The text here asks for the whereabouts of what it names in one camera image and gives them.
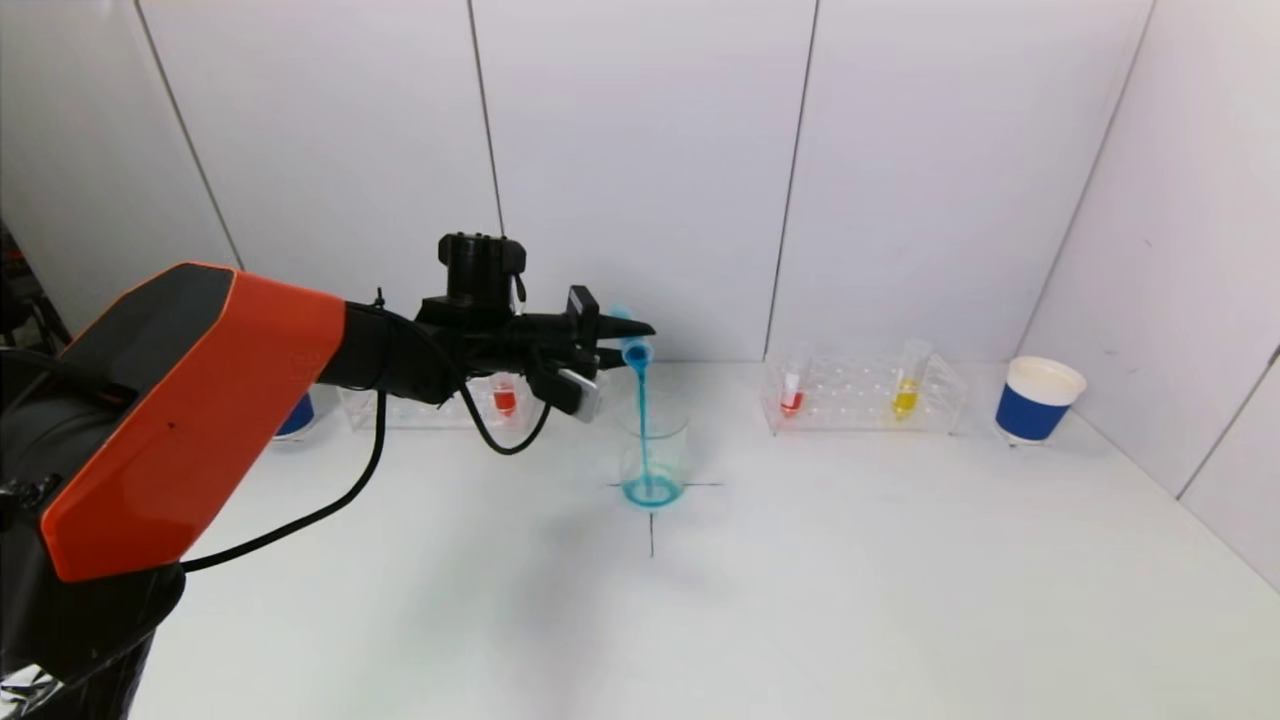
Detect blue white paper cup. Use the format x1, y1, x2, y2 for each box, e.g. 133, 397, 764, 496
994, 356, 1088, 447
275, 392, 316, 442

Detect thin black left camera cable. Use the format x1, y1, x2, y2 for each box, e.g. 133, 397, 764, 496
458, 380, 553, 457

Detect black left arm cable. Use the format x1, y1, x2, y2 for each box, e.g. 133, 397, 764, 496
178, 390, 389, 574

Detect blue pigment test tube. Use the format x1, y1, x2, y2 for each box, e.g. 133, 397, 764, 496
608, 306, 656, 379

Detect clear acrylic test tube rack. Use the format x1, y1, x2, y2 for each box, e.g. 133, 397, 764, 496
338, 375, 533, 434
760, 353, 967, 437

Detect yellow pigment test tube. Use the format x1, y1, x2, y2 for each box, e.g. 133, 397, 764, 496
890, 338, 933, 422

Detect clear glass beaker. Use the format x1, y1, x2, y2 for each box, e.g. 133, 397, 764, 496
615, 394, 691, 508

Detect red pigment tube white label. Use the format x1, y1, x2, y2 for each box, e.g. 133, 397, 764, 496
778, 340, 813, 419

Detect black chair frame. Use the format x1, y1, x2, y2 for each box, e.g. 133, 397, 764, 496
0, 225, 76, 356

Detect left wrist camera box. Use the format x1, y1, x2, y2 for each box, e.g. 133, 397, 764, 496
548, 366, 604, 423

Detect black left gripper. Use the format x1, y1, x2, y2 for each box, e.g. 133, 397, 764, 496
511, 284, 657, 381

